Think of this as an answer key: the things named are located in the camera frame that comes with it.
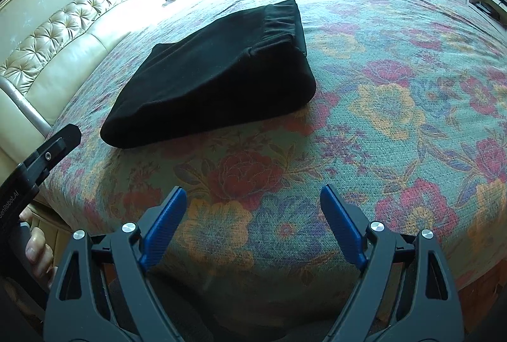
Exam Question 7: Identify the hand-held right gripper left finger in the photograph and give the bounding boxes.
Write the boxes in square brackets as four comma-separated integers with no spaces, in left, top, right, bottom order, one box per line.
[43,187,188,342]

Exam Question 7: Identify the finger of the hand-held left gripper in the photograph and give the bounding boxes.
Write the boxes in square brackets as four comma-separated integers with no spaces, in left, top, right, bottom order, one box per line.
[24,124,82,189]

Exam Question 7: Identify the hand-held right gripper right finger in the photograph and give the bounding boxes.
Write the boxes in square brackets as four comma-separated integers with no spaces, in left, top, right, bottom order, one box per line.
[320,184,465,342]

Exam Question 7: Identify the black pants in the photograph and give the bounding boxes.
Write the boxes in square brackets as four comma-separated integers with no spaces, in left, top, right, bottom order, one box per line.
[100,0,318,149]

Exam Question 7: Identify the person's left hand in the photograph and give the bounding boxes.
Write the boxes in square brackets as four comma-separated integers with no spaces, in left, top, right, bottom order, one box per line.
[20,207,58,289]

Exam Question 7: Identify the cream tufted headboard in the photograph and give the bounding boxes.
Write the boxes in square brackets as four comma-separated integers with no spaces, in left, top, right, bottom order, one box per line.
[0,0,165,208]

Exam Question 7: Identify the floral bedspread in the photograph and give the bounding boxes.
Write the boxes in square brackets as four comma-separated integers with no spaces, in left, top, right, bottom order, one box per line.
[40,0,507,331]

